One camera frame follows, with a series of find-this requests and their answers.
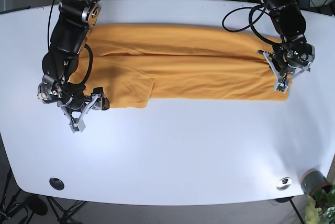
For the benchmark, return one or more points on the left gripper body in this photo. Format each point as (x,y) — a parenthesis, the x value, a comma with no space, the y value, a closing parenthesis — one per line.
(292,54)

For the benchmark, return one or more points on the orange yellow T-shirt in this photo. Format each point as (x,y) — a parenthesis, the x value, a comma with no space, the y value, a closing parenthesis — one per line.
(134,63)

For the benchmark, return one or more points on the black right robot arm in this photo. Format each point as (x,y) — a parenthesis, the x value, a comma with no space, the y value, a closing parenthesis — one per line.
(76,21)

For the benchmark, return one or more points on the green potted plant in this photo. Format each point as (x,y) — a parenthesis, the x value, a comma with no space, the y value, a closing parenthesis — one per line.
(320,207)

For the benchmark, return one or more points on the silver table grommet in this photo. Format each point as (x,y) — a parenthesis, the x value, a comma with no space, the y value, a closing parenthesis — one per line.
(284,183)

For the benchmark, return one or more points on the grey plant pot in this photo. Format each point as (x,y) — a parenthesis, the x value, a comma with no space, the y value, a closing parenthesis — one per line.
(314,180)

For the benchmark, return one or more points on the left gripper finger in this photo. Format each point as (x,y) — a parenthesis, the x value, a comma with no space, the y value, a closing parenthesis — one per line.
(283,82)
(268,57)

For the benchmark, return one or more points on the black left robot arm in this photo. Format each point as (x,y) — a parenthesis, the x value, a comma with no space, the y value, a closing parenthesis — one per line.
(286,17)

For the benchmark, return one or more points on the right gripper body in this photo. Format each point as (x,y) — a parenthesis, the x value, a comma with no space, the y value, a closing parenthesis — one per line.
(68,96)

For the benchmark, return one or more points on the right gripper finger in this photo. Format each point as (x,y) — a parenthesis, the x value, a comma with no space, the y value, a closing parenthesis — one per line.
(97,100)
(76,117)

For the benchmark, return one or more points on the black table grommet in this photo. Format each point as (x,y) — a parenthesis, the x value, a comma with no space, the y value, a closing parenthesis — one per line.
(56,184)

